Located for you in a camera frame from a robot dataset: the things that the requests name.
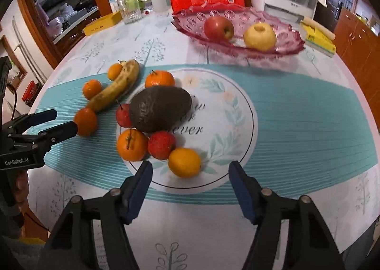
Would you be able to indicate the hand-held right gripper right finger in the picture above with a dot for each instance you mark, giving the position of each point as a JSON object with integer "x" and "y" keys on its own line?
{"x": 243, "y": 195}

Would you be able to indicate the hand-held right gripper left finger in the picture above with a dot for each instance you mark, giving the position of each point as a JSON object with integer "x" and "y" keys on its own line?
{"x": 138, "y": 193}

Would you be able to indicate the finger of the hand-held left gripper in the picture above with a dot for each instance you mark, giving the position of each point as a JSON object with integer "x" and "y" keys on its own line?
{"x": 41, "y": 117}
{"x": 63, "y": 130}

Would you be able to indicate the small orange tangerine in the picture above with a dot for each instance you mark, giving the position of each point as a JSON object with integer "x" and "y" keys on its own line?
{"x": 86, "y": 121}
{"x": 115, "y": 72}
{"x": 132, "y": 145}
{"x": 92, "y": 89}
{"x": 159, "y": 79}

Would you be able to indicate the red bumpy round fruit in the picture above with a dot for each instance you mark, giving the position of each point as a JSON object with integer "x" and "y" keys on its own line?
{"x": 161, "y": 145}

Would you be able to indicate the yellow-orange round citrus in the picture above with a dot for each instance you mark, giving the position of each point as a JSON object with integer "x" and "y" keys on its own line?
{"x": 184, "y": 162}

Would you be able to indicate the spotted yellow banana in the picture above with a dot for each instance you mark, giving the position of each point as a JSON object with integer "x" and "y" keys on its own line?
{"x": 118, "y": 86}

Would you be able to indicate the dark green avocado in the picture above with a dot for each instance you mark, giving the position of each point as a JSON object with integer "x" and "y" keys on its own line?
{"x": 160, "y": 108}

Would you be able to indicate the pink glass bowl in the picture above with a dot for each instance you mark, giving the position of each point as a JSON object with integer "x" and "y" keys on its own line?
{"x": 190, "y": 21}

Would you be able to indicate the person's left hand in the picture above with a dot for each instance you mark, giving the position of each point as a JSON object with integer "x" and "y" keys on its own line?
{"x": 21, "y": 187}

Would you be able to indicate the red box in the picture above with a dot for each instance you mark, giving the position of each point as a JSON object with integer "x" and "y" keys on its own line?
{"x": 29, "y": 90}

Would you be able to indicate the small red apple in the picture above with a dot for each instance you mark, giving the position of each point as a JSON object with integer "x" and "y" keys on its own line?
{"x": 123, "y": 116}

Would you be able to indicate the kitchen counter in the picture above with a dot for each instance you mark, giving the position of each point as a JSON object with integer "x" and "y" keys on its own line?
{"x": 74, "y": 25}

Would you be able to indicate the yellow tin box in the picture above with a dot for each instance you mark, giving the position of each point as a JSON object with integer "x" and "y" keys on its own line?
{"x": 102, "y": 23}

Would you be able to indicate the clear drinking glass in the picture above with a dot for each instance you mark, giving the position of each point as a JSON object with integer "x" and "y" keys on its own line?
{"x": 128, "y": 12}

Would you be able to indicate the blue white carton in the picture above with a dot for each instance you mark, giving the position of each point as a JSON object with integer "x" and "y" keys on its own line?
{"x": 113, "y": 1}

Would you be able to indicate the yellow apple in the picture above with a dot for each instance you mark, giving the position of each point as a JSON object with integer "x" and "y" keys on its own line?
{"x": 260, "y": 37}

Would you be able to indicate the yellow packet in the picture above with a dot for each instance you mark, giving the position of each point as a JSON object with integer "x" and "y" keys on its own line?
{"x": 320, "y": 46}

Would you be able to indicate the large red apple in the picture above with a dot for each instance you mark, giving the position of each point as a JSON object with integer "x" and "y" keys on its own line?
{"x": 218, "y": 29}

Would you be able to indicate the cream stick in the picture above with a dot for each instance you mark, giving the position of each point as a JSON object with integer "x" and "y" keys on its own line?
{"x": 317, "y": 28}

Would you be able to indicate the wooden cabinet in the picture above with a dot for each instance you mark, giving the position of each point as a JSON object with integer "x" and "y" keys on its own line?
{"x": 353, "y": 41}

